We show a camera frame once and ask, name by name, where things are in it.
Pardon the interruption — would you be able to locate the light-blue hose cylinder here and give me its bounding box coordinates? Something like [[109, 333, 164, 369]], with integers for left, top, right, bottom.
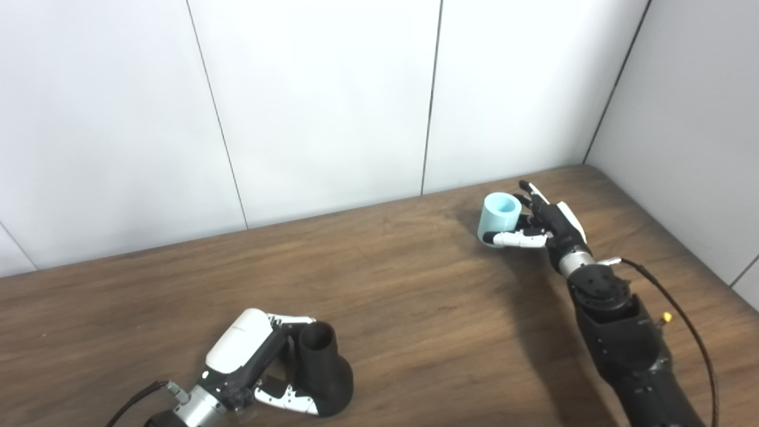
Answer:
[[477, 193, 523, 248]]

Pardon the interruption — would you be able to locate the black funnel-shaped nozzle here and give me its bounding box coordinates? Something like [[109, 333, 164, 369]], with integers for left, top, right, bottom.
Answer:
[[296, 321, 355, 417]]

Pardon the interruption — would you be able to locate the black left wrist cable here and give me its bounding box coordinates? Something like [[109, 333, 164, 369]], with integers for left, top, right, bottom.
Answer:
[[106, 381, 190, 427]]

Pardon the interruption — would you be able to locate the black-white left robot hand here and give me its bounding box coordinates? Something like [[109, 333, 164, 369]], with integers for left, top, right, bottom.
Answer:
[[199, 308, 321, 416]]

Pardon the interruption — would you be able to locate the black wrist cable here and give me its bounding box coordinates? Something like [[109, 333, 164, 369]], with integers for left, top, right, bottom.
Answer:
[[106, 381, 190, 427], [596, 257, 720, 427]]

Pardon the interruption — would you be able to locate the black-white right robot hand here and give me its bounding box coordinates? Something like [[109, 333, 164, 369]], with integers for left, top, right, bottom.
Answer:
[[482, 180, 589, 265]]

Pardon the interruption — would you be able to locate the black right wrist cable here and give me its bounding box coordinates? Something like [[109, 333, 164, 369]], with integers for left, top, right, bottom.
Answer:
[[596, 257, 720, 427]]

